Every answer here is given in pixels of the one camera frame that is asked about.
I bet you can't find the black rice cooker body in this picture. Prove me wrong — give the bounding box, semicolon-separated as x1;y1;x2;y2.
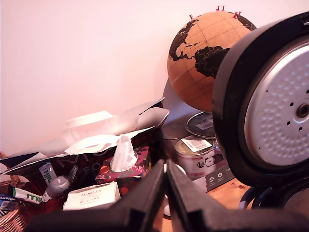
239;177;309;211

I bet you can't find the black rice cooker lid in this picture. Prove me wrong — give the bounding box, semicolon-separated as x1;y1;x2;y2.
212;11;309;188

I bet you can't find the floral tissue box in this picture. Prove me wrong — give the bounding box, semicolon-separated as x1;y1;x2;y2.
95;145;153;194

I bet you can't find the dark box with white icons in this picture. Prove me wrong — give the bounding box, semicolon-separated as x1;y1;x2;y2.
205;166;236;193

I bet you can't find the white tin can with barcode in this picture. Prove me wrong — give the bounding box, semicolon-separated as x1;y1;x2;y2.
174;135;226;181

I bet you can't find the white tissue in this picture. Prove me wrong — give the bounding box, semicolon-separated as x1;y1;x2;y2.
110;134;137;173

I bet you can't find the white Porlex box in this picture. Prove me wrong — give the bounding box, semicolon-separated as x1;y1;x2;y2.
62;181;122;211

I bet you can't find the dull metal tin can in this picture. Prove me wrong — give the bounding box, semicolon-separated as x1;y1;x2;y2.
161;120;192;141

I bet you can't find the white paper sheet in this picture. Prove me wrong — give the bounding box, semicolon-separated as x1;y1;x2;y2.
63;134;126;156

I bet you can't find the tin can with grey lid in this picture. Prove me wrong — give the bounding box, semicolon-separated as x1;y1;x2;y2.
185;111;218;140

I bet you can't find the dark shopping bag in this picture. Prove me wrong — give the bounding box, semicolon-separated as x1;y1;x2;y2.
0;96;170;187

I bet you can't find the grey capped bottle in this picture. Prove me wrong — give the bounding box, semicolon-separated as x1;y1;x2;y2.
42;175;71;203

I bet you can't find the white green milk tube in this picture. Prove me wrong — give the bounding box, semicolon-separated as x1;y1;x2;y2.
38;161;57;187
8;186;43;205

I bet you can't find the cork globe with black continents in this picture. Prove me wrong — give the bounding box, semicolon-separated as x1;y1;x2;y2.
167;11;258;113

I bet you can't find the wicker basket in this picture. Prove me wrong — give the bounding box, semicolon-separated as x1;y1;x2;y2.
0;173;50;232

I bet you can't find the blue packet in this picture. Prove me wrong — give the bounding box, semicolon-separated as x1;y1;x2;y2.
0;195;19;211

